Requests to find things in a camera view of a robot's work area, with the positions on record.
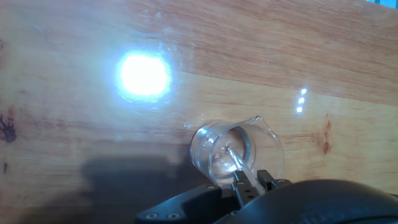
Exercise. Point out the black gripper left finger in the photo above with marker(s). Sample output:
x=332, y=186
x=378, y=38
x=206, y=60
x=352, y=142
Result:
x=199, y=202

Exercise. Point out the glossy wooden board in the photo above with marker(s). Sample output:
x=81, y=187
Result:
x=217, y=62

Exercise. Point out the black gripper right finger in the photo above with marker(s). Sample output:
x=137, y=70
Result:
x=269, y=180

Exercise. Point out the glass beaker with water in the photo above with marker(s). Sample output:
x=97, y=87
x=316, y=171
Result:
x=248, y=146

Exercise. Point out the clear glass stirring rod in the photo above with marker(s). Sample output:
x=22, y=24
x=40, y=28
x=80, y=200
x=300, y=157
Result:
x=239, y=161

